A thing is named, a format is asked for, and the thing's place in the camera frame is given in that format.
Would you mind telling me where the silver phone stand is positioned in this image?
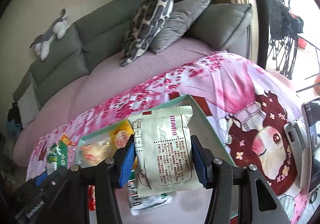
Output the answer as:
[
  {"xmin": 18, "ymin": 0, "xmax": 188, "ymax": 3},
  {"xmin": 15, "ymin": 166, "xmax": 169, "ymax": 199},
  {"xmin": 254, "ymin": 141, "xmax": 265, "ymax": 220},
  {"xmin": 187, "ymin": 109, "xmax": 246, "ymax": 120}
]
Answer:
[{"xmin": 284, "ymin": 118, "xmax": 310, "ymax": 189}]

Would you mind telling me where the grey green sofa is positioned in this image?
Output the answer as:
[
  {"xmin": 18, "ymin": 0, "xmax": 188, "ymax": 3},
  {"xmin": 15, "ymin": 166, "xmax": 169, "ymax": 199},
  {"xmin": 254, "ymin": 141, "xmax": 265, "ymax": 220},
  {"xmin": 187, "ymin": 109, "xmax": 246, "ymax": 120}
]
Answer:
[{"xmin": 12, "ymin": 0, "xmax": 253, "ymax": 124}]

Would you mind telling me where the black folding chair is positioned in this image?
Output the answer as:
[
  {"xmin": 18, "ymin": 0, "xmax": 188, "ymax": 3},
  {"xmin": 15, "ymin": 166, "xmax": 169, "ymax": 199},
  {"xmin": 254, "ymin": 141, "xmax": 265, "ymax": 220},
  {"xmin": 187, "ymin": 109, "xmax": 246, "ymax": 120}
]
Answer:
[{"xmin": 267, "ymin": 0, "xmax": 304, "ymax": 80}]

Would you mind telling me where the teal clothing pile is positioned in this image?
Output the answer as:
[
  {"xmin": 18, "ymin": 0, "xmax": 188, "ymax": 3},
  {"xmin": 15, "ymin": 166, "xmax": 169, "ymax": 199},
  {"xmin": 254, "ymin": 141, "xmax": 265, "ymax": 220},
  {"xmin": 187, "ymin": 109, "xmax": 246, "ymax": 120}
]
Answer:
[{"xmin": 7, "ymin": 107, "xmax": 22, "ymax": 139}]

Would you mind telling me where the black white patterned pillow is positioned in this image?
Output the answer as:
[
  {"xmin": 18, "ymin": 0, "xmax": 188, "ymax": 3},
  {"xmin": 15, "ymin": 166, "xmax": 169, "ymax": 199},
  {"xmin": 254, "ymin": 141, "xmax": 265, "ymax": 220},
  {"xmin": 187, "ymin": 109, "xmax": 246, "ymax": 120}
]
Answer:
[{"xmin": 120, "ymin": 0, "xmax": 174, "ymax": 67}]

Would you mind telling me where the clear-wrapped yellow bun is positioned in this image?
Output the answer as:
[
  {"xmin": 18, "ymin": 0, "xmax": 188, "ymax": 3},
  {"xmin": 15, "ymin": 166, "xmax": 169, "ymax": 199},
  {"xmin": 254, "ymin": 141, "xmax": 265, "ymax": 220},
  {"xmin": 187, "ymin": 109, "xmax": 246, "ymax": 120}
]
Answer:
[{"xmin": 75, "ymin": 139, "xmax": 116, "ymax": 168}]

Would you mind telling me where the pink cartoon girl blanket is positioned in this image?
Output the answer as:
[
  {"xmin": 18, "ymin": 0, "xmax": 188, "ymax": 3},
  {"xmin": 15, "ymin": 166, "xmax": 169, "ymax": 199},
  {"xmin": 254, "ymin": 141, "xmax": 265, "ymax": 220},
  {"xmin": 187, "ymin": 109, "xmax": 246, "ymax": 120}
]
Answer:
[{"xmin": 27, "ymin": 52, "xmax": 318, "ymax": 223}]

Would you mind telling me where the white cream snack packet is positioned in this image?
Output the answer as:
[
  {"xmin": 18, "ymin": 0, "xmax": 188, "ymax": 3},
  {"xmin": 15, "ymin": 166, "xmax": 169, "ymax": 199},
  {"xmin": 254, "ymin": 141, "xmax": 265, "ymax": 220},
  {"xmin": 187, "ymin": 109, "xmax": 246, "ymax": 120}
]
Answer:
[{"xmin": 128, "ymin": 105, "xmax": 201, "ymax": 197}]

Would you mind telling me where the light grey sofa cushion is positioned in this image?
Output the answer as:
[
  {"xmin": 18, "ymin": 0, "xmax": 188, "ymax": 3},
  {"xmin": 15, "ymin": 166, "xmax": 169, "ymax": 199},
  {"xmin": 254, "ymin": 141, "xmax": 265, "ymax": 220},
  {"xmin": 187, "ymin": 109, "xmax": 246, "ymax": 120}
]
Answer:
[{"xmin": 17, "ymin": 84, "xmax": 41, "ymax": 129}]

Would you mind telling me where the small green white snack packet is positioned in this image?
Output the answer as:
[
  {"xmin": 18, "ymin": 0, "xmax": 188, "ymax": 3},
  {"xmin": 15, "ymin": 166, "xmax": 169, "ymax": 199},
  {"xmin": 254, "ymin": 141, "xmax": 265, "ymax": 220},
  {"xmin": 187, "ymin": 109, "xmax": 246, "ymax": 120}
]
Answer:
[{"xmin": 46, "ymin": 141, "xmax": 68, "ymax": 175}]

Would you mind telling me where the green-rimmed white cardboard tray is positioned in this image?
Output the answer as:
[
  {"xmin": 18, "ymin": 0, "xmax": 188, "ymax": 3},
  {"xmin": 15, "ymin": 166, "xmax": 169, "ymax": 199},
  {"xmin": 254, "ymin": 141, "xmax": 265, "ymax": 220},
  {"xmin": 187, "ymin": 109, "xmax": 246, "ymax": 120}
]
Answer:
[{"xmin": 75, "ymin": 95, "xmax": 231, "ymax": 223}]

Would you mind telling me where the smartphone on stand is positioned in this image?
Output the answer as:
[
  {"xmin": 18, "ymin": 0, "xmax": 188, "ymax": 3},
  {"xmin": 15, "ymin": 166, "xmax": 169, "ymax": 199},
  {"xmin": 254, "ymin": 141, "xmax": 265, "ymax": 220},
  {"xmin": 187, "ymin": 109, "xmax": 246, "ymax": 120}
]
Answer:
[{"xmin": 302, "ymin": 96, "xmax": 319, "ymax": 193}]

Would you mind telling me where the red chip snack bag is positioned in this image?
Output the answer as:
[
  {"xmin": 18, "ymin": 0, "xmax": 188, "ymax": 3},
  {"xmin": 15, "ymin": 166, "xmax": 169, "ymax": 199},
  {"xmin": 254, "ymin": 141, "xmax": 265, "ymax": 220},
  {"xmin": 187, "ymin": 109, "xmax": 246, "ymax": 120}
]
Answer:
[{"xmin": 87, "ymin": 185, "xmax": 96, "ymax": 211}]

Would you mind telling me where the grey white plush cat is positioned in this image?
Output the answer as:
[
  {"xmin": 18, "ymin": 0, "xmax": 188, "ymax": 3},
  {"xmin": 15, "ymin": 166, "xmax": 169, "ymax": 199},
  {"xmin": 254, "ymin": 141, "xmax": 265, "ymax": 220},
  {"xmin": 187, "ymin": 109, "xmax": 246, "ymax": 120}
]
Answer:
[{"xmin": 30, "ymin": 8, "xmax": 68, "ymax": 61}]

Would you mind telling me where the pink ribbed sofa cover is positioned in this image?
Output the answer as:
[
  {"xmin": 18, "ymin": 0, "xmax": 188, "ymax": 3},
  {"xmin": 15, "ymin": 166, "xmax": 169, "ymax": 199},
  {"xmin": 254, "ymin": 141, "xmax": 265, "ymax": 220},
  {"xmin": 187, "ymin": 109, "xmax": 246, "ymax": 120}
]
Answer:
[{"xmin": 12, "ymin": 37, "xmax": 214, "ymax": 167}]

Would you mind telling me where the green white Korean-text snack bag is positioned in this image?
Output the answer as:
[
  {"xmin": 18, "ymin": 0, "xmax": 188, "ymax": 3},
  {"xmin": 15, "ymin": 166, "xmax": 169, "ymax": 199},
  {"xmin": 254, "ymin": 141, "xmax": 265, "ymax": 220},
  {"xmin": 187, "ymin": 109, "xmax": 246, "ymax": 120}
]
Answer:
[{"xmin": 127, "ymin": 171, "xmax": 173, "ymax": 216}]

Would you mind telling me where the grey square pillow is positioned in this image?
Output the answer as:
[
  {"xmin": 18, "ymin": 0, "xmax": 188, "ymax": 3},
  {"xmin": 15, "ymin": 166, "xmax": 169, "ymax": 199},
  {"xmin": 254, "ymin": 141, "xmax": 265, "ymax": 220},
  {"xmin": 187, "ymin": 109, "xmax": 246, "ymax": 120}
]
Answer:
[{"xmin": 149, "ymin": 0, "xmax": 212, "ymax": 54}]

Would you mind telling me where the orange yellow snack packet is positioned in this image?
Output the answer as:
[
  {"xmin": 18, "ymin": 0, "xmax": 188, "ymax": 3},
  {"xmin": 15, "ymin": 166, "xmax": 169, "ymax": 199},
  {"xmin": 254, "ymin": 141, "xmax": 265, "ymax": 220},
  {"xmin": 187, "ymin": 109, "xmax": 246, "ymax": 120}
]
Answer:
[{"xmin": 60, "ymin": 134, "xmax": 75, "ymax": 147}]

